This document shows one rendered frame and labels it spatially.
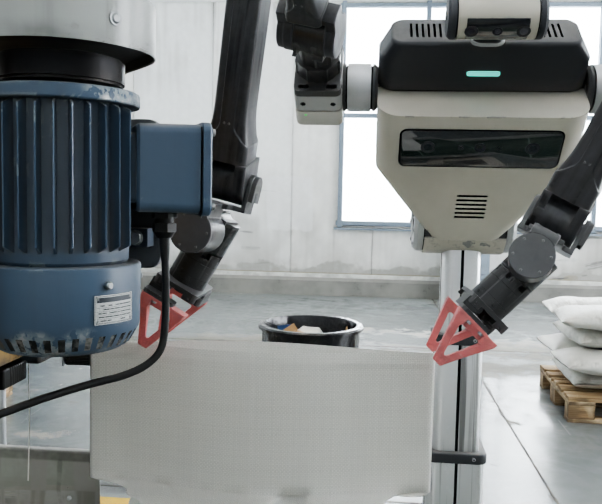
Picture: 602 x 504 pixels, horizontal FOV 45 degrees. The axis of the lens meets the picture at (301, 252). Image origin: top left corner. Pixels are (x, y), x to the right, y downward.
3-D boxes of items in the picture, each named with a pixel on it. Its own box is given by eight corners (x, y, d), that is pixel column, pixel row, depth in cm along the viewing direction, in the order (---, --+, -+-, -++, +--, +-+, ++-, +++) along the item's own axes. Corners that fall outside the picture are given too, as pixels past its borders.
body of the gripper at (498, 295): (464, 302, 96) (506, 263, 95) (454, 293, 106) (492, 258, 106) (499, 338, 96) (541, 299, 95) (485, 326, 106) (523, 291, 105)
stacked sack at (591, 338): (617, 333, 475) (618, 313, 474) (657, 356, 409) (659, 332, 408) (549, 331, 479) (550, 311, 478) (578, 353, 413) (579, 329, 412)
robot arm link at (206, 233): (265, 177, 104) (208, 163, 105) (241, 169, 92) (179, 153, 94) (244, 259, 105) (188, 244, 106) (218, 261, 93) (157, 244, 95)
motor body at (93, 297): (159, 334, 80) (160, 101, 78) (110, 366, 65) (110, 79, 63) (24, 329, 81) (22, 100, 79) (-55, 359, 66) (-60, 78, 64)
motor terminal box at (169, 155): (195, 235, 81) (196, 130, 81) (216, 241, 72) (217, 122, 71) (119, 234, 79) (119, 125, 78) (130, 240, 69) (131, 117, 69)
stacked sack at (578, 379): (618, 371, 475) (619, 351, 474) (651, 398, 410) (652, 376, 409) (550, 367, 481) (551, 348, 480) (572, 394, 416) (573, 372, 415)
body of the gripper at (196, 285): (150, 283, 100) (176, 237, 99) (170, 275, 110) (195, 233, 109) (190, 308, 100) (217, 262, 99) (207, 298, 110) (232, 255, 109)
